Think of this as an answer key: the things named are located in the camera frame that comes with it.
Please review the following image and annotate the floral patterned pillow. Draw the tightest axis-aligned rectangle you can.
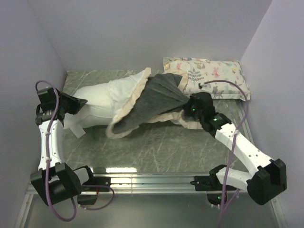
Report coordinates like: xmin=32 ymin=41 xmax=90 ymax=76
xmin=163 ymin=57 xmax=251 ymax=101

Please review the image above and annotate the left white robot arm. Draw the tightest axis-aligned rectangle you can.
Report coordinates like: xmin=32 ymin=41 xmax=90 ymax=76
xmin=30 ymin=87 xmax=96 ymax=205

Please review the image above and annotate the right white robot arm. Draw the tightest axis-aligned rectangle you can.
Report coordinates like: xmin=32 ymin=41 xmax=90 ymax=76
xmin=183 ymin=92 xmax=287 ymax=205

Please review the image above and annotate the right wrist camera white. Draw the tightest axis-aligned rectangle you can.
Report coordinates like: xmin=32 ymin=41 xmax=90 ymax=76
xmin=198 ymin=83 xmax=212 ymax=93

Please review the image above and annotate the grey pillowcase with cream ruffle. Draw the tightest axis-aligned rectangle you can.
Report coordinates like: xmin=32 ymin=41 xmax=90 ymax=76
xmin=106 ymin=67 xmax=202 ymax=139

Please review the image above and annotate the aluminium front rail frame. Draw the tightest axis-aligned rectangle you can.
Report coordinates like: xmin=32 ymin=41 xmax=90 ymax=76
xmin=16 ymin=173 xmax=287 ymax=228

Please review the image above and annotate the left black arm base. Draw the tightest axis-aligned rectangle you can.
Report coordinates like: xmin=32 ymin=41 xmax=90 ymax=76
xmin=77 ymin=176 xmax=111 ymax=206

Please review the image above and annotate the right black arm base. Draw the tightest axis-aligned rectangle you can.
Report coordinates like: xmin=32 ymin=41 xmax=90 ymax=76
xmin=190 ymin=164 xmax=226 ymax=208

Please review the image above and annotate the white pillow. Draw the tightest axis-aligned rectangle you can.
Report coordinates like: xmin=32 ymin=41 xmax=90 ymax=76
xmin=64 ymin=80 xmax=124 ymax=138

